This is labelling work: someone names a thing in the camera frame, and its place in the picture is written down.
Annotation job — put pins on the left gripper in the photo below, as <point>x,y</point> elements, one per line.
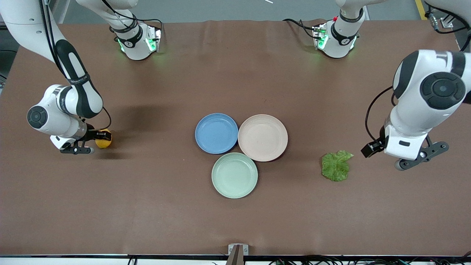
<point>372,147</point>

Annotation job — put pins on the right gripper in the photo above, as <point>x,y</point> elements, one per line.
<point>92,134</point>

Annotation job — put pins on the yellow lemon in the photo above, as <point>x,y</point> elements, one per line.
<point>103,144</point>

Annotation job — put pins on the green lettuce leaf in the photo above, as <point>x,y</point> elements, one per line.
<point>335,167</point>

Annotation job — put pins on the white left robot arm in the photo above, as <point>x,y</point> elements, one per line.
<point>408,99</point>

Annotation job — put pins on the brown table cover mat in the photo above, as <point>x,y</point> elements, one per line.
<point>165,206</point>

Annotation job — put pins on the blue plate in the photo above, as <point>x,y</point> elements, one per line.
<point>216,133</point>

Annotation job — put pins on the pink plate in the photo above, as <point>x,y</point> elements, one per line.
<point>262,137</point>

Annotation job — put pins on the light green plate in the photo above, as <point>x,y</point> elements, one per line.
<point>234,175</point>

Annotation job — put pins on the white table edge rail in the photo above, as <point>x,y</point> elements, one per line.
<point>73,260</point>

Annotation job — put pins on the aluminium frame profile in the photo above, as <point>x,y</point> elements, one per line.
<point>447,23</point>

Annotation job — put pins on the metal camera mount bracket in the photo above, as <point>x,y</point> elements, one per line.
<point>237,254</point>

